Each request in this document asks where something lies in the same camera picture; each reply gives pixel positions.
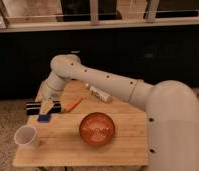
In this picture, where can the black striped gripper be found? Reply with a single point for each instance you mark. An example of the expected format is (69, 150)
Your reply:
(45, 107)

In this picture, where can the blue eraser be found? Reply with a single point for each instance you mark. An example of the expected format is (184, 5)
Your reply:
(44, 118)

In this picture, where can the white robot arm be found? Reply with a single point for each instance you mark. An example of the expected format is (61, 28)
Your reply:
(171, 106)

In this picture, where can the orange carrot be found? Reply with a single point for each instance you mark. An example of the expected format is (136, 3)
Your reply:
(71, 105)

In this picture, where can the white bottle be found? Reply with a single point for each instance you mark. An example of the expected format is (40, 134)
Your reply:
(103, 96)

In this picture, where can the orange bowl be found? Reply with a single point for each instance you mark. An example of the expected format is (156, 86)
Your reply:
(97, 129)

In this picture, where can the wooden table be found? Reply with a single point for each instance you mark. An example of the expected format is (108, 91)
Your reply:
(61, 144)

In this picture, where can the dark cabinet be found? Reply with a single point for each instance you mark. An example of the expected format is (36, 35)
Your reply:
(152, 54)

